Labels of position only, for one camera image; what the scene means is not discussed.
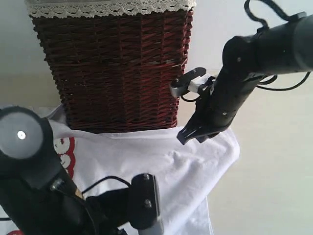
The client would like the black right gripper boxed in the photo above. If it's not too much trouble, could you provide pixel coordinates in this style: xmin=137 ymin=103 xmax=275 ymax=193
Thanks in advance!
xmin=177 ymin=80 xmax=232 ymax=145

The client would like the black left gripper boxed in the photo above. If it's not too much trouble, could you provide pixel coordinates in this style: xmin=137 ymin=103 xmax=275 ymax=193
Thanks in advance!
xmin=83 ymin=186 xmax=137 ymax=235

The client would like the white t-shirt with red lettering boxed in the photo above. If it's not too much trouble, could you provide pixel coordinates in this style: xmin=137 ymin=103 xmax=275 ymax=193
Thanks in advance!
xmin=34 ymin=107 xmax=239 ymax=235

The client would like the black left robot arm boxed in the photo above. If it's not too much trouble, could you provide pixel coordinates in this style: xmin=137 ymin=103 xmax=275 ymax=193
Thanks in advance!
xmin=0 ymin=106 xmax=129 ymax=235

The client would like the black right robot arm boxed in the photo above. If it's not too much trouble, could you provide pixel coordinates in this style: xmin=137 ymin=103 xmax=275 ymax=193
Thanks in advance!
xmin=177 ymin=16 xmax=313 ymax=144

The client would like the dark red wicker basket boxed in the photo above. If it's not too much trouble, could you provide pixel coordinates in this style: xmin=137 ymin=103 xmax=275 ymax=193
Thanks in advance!
xmin=32 ymin=10 xmax=193 ymax=133

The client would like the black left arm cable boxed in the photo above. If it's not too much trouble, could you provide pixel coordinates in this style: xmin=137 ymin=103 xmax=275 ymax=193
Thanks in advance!
xmin=80 ymin=175 xmax=132 ymax=194

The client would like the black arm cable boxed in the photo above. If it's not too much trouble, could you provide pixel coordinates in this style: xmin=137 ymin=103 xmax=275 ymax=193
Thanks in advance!
xmin=244 ymin=0 xmax=294 ymax=28
xmin=80 ymin=175 xmax=132 ymax=194

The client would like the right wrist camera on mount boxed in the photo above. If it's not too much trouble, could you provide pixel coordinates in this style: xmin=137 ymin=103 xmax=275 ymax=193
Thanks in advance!
xmin=170 ymin=67 xmax=216 ymax=97

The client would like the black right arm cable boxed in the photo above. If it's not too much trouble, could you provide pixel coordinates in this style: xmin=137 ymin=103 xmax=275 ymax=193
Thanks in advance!
xmin=244 ymin=0 xmax=294 ymax=28

